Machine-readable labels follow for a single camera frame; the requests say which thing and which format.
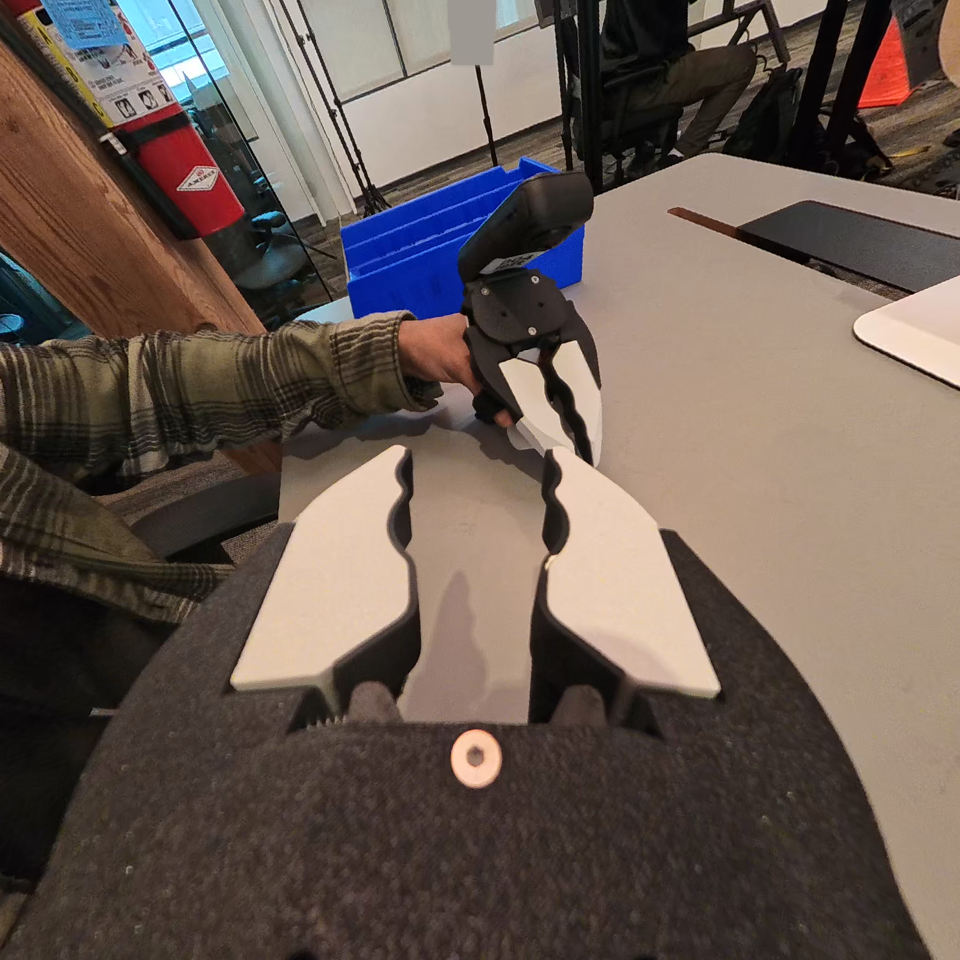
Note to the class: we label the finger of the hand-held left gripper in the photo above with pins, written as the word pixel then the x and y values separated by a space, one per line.
pixel 529 394
pixel 586 405

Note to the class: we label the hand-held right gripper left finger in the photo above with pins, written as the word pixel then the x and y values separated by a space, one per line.
pixel 330 600

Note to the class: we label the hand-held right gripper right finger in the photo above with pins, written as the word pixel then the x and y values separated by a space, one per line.
pixel 622 600

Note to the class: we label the blue plastic bin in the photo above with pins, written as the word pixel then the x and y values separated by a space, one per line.
pixel 405 255

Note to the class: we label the person's left forearm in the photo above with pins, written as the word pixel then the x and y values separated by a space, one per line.
pixel 225 390

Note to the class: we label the person's left hand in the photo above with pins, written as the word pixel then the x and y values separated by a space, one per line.
pixel 435 349

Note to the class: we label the black office chair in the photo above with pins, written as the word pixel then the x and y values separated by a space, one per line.
pixel 622 127

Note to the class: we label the black tripod stand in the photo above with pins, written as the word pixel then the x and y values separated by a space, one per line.
pixel 352 142
pixel 832 112

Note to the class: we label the grey office chair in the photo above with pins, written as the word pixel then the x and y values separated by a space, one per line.
pixel 277 262

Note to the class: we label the black backpack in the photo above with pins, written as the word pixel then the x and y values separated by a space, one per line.
pixel 765 112

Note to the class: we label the white document stand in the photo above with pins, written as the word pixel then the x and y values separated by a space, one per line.
pixel 922 337

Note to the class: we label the red fire extinguisher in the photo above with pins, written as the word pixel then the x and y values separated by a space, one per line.
pixel 187 172

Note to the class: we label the orange traffic cone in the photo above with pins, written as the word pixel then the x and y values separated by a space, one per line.
pixel 889 75

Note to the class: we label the blue paper notice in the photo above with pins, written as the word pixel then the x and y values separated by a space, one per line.
pixel 82 22

